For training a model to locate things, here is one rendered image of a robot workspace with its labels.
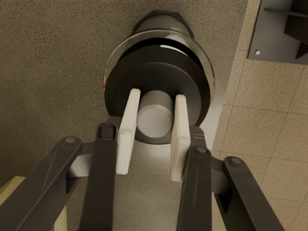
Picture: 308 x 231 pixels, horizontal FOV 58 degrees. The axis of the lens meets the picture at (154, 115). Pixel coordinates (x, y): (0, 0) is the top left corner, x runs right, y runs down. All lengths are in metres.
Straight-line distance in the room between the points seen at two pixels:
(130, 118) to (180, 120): 0.03
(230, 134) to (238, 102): 0.20
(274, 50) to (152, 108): 1.36
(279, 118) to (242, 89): 0.28
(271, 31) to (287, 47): 0.12
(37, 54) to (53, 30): 0.05
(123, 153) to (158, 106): 0.05
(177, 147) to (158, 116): 0.05
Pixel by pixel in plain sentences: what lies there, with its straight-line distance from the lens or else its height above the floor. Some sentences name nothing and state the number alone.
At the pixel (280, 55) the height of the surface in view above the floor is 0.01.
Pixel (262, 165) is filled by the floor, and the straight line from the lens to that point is 1.85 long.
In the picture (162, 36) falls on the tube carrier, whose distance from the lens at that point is 0.25.
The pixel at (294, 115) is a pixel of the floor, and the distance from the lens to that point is 1.73.
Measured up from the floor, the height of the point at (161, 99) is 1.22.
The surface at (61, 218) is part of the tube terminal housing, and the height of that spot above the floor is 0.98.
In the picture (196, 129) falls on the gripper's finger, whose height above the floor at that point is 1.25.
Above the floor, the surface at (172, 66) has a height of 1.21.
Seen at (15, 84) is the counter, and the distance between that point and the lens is 0.58.
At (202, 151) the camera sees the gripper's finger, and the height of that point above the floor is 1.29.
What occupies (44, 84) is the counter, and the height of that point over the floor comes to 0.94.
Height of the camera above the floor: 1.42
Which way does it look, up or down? 64 degrees down
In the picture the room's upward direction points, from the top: 174 degrees counter-clockwise
